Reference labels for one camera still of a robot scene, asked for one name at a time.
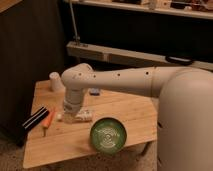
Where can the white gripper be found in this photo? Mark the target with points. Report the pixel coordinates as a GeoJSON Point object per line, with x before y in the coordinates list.
{"type": "Point", "coordinates": [70, 112]}

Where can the white plastic bottle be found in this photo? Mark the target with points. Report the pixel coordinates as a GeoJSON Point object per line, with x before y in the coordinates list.
{"type": "Point", "coordinates": [81, 116]}

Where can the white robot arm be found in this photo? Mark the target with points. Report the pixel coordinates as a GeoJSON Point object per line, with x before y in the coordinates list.
{"type": "Point", "coordinates": [185, 108]}

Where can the small blue object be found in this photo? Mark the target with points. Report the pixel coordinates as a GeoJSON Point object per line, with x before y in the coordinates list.
{"type": "Point", "coordinates": [94, 91]}

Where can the white paper cup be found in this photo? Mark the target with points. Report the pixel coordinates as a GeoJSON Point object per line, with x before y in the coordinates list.
{"type": "Point", "coordinates": [55, 82]}

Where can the green bowl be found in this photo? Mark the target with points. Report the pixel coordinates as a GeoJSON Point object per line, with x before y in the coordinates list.
{"type": "Point", "coordinates": [108, 135]}

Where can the wooden table board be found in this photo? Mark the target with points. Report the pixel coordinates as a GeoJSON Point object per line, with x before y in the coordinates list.
{"type": "Point", "coordinates": [115, 117]}

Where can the metal pole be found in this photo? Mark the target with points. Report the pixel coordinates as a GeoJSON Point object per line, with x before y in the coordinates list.
{"type": "Point", "coordinates": [76, 35]}

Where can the grey metal beam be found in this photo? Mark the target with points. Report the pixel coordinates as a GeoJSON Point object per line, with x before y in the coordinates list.
{"type": "Point", "coordinates": [125, 57]}

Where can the upper shelf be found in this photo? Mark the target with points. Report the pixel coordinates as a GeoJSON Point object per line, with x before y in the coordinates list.
{"type": "Point", "coordinates": [150, 8]}

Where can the black handle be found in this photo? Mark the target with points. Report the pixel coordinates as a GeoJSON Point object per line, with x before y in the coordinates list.
{"type": "Point", "coordinates": [179, 61]}

